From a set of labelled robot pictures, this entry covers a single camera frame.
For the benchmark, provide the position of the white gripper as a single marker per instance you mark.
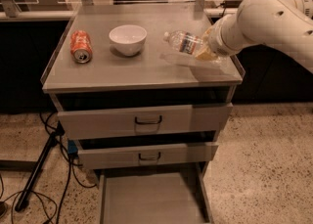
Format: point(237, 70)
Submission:
point(217, 44)

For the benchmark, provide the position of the clear plastic water bottle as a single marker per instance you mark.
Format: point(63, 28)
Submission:
point(185, 42)

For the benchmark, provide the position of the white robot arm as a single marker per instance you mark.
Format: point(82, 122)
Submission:
point(284, 25)

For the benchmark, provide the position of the grey top drawer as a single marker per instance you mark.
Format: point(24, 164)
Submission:
point(126, 122)

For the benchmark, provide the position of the grey drawer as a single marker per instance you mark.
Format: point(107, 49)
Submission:
point(147, 155)
point(126, 122)
point(165, 194)

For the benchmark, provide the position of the grey drawer cabinet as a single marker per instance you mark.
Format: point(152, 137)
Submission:
point(157, 76)

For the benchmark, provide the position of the grey middle drawer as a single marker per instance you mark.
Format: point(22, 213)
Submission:
point(147, 155)

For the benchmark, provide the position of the grey bottom drawer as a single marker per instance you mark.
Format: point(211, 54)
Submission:
point(165, 194)

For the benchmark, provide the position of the white ceramic bowl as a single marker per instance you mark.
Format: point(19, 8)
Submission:
point(128, 39)

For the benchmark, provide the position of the orange soda can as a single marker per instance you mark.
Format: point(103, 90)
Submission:
point(80, 47)

